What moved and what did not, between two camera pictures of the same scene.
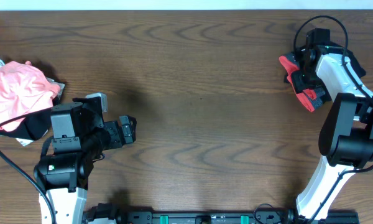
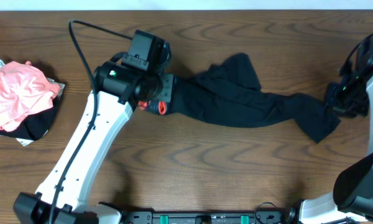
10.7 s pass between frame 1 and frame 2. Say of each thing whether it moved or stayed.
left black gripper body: moved
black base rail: stayed
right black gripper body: moved
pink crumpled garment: stayed
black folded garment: stayed
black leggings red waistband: moved
